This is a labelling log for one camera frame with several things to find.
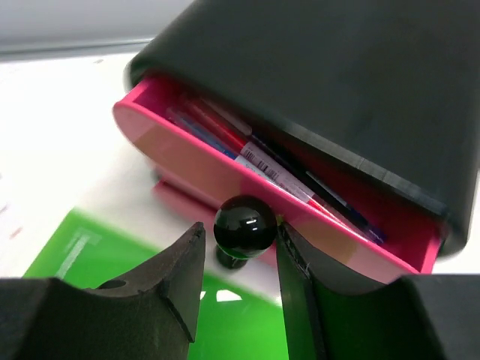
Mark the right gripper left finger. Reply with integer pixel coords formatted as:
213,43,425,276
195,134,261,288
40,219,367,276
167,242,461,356
1,222,206,359

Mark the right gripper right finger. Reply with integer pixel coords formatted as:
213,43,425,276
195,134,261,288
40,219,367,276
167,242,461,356
277,223,479,359

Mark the purple capped pen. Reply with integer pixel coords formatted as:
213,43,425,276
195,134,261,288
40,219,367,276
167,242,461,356
209,100,389,247

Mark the pink top drawer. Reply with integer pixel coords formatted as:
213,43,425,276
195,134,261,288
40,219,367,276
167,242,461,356
112,78,442,283

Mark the blue pen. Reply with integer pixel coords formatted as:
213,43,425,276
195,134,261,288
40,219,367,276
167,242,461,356
166,106,248,165

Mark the pink pen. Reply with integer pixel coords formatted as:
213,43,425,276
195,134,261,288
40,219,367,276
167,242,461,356
180,95,359,230

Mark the green clip file folder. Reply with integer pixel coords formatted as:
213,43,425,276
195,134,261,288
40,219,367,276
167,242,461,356
24,210,288,359

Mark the black drawer cabinet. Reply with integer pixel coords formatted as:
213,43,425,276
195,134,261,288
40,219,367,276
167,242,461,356
126,1,479,255

